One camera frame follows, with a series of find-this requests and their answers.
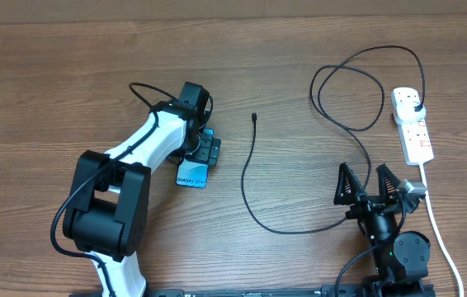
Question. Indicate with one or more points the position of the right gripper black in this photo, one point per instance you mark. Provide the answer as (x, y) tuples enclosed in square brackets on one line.
[(366, 204)]

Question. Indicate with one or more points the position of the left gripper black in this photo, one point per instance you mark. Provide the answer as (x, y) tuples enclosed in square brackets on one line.
[(209, 151)]

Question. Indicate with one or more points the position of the Samsung Galaxy smartphone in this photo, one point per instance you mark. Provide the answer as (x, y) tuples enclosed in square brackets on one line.
[(192, 174)]

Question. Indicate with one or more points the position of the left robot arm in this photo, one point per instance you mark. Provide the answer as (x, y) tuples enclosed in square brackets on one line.
[(104, 217)]

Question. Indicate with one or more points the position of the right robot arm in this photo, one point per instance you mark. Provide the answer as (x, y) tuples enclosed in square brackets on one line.
[(400, 257)]

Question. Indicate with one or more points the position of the white charger plug adapter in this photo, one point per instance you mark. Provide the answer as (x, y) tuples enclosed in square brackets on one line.
[(409, 112)]

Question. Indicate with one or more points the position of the white power strip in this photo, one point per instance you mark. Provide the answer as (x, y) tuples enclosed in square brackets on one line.
[(414, 137)]

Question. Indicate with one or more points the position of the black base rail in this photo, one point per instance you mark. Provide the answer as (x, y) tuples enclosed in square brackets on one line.
[(323, 291)]

